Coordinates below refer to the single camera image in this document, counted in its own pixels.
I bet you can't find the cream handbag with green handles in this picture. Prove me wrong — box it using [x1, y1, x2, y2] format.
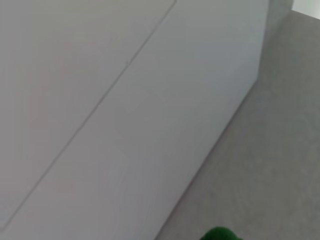
[199, 226, 245, 240]

